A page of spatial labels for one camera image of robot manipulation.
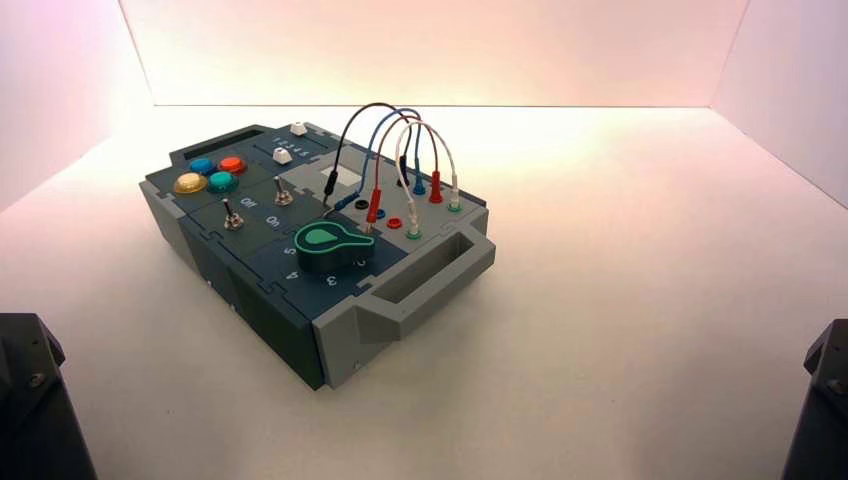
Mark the white slider knob up triangle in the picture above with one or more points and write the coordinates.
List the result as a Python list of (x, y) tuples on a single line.
[(281, 156)]

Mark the white slider knob down triangle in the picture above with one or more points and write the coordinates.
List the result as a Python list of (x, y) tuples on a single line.
[(299, 128)]

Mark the red banana socket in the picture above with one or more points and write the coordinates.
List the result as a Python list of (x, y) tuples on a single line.
[(394, 223)]

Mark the green black rotary knob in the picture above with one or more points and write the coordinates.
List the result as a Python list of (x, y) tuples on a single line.
[(331, 248)]

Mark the small white display screen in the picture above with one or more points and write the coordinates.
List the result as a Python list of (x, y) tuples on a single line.
[(333, 174)]

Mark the blue grey control box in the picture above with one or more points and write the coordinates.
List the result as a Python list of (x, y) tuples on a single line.
[(278, 311)]

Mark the red round push button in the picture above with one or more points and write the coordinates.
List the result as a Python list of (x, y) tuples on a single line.
[(232, 164)]

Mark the green round push button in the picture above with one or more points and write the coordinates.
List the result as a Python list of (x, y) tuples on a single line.
[(222, 181)]

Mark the blue round push button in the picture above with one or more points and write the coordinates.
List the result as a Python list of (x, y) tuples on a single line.
[(202, 166)]

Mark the yellow round push button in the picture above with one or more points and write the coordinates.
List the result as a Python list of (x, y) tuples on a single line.
[(190, 183)]

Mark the metal toggle switch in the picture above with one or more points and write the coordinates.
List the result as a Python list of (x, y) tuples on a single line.
[(283, 197), (232, 220)]

